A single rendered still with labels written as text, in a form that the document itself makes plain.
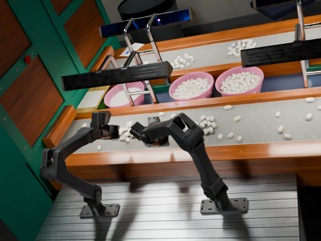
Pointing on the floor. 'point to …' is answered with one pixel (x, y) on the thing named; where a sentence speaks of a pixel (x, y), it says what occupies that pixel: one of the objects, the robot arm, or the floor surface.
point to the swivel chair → (281, 10)
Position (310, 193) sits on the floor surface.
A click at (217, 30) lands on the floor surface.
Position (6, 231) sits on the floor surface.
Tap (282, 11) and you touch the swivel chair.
